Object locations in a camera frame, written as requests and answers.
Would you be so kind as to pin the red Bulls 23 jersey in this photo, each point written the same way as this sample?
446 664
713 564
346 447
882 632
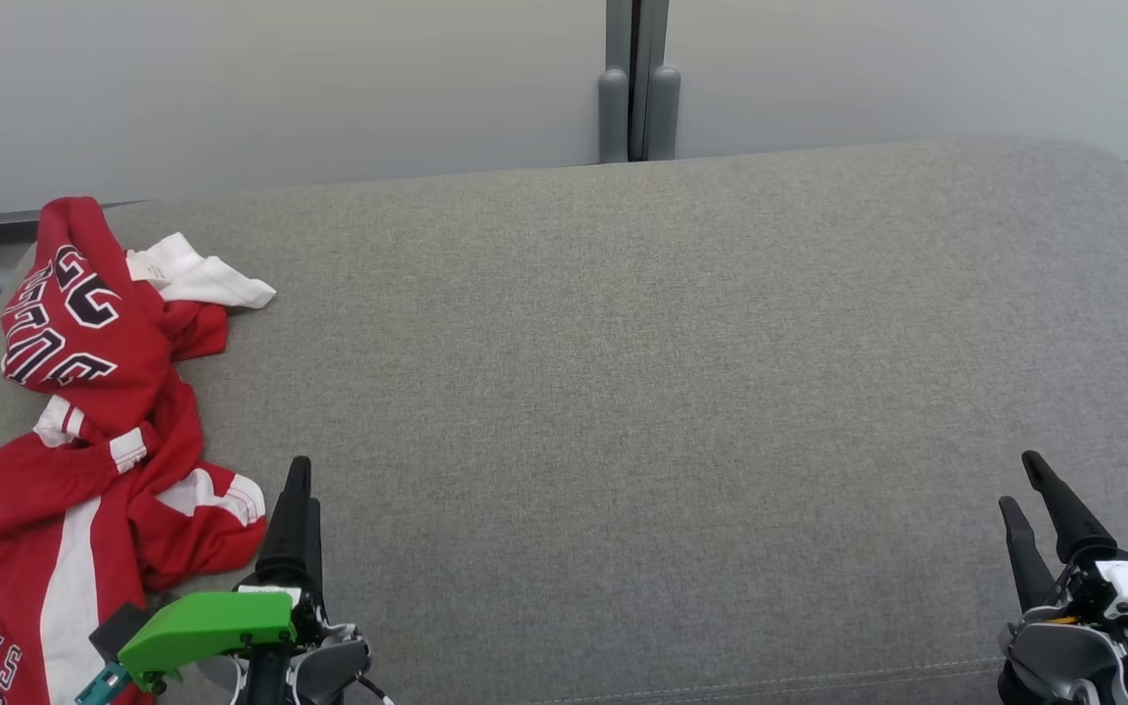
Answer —
84 333

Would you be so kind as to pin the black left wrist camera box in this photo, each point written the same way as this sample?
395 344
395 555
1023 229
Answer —
118 627

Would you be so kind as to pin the grey partition post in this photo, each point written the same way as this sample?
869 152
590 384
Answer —
637 88

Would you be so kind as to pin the grey fabric sofa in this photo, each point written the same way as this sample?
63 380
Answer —
623 392

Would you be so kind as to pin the red shorts white trim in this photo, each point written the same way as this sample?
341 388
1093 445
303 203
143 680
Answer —
6 529

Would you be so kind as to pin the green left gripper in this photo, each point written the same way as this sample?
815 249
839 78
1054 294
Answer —
202 622

